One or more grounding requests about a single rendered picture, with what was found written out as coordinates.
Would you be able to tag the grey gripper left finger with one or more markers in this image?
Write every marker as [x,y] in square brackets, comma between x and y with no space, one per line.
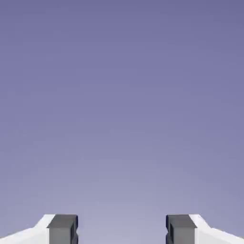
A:
[61,231]

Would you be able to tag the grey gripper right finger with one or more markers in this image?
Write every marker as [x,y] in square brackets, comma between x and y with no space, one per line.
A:
[183,231]

